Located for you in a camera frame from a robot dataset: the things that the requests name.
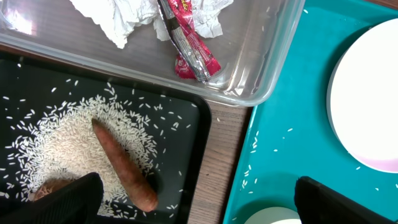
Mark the red snack wrapper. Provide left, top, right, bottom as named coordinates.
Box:
left=157, top=0, right=221, bottom=83

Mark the orange carrot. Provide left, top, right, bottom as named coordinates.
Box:
left=91, top=118, right=159, bottom=212

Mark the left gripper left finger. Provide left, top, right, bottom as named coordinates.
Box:
left=1, top=172, right=104, bottom=224

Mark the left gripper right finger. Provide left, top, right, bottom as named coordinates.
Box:
left=294, top=176, right=396, bottom=224

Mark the clear plastic bin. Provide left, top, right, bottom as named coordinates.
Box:
left=1, top=1, right=304, bottom=106

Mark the black tray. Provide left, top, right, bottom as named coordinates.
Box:
left=0, top=51, right=213, bottom=224

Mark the teal serving tray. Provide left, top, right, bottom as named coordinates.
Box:
left=223, top=1, right=397, bottom=223

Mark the large white plate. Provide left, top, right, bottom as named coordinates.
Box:
left=326, top=19, right=397, bottom=173

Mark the brown food chunk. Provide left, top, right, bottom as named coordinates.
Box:
left=28, top=179, right=75, bottom=202

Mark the pile of white rice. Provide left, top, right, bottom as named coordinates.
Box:
left=0, top=63, right=200, bottom=220

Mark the small white plate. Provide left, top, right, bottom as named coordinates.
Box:
left=244, top=207, right=302, bottom=224

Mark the white napkin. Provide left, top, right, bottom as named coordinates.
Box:
left=71, top=0, right=233, bottom=49

